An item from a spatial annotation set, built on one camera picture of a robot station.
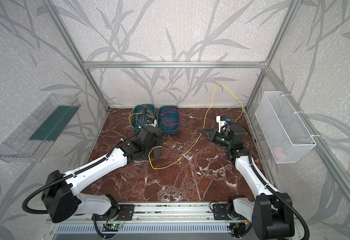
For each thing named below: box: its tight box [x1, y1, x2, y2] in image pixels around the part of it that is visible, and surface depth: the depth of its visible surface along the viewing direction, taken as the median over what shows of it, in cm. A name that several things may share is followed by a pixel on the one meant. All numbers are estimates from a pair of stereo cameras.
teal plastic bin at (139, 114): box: [131, 104, 156, 133], surface depth 118 cm
